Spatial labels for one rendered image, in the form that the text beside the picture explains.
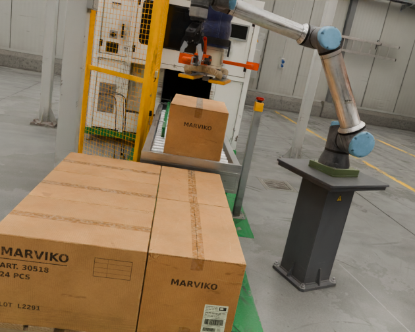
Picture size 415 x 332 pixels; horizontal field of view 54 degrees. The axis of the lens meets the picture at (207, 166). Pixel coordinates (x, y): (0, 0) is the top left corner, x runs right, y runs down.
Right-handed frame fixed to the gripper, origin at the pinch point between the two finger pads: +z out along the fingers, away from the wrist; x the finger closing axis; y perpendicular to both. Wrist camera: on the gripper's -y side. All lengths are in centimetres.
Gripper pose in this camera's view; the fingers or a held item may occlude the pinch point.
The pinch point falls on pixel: (190, 59)
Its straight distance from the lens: 212.3
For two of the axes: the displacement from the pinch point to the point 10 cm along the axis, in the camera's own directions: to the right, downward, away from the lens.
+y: 1.9, -2.4, 9.5
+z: -1.7, 9.5, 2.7
